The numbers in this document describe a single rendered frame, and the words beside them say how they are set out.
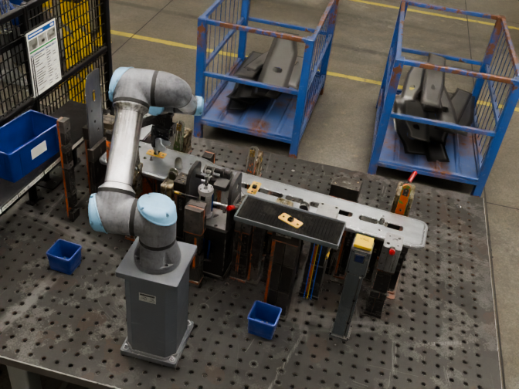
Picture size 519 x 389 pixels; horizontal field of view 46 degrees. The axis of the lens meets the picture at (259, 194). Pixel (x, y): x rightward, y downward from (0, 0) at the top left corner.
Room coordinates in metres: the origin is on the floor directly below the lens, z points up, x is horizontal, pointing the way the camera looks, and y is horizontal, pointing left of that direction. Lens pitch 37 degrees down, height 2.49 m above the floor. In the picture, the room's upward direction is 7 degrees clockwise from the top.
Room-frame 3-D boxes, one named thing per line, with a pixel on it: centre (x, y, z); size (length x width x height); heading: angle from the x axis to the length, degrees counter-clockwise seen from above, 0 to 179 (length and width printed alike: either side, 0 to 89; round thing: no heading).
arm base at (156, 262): (1.45, 0.30, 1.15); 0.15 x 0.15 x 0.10
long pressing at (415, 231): (2.04, 0.00, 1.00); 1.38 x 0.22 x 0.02; 76
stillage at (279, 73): (4.45, 0.05, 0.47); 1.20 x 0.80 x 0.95; 169
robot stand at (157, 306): (1.45, 0.30, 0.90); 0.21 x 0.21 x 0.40; 81
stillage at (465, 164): (4.19, -1.23, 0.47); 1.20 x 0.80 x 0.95; 172
